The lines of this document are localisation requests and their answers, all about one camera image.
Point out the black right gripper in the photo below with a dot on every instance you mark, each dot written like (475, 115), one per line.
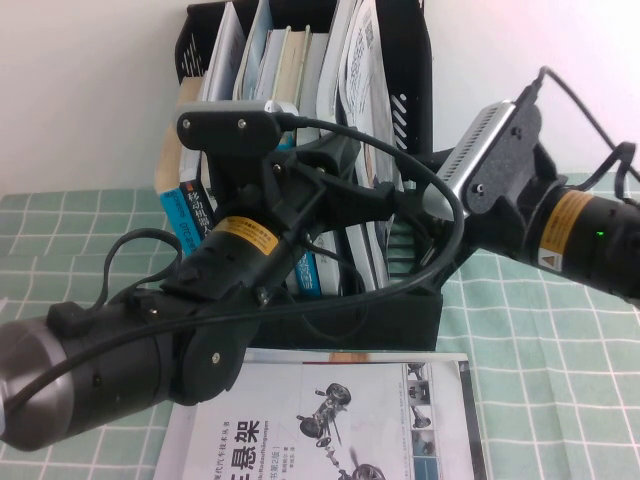
(500, 235)

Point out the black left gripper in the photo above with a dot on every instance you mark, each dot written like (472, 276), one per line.
(280, 200)

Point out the magazine with suited man cover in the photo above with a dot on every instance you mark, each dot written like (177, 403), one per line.
(365, 75)

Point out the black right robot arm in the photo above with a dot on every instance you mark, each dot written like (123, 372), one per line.
(600, 240)

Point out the cyan spine mechanism design book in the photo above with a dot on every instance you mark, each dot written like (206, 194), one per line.
(292, 70)

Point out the thin white orange-topped book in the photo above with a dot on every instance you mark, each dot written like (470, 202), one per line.
(270, 70)

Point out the black plastic book holder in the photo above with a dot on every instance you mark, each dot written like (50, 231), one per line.
(400, 325)

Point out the light blue cover book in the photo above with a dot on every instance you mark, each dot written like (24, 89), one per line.
(255, 45)

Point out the cyan spine tan-paged book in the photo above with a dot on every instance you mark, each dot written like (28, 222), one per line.
(172, 165)

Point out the book with orange red edge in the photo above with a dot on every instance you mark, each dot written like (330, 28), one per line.
(450, 400)

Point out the white suspension book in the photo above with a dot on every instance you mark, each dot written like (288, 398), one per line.
(300, 440)

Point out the thin white booklet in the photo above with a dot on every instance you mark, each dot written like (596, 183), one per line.
(225, 60)

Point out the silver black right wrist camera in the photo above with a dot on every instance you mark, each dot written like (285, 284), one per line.
(475, 145)

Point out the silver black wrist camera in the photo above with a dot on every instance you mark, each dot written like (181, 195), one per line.
(475, 145)
(225, 107)

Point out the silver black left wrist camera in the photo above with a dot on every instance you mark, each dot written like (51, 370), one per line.
(225, 107)

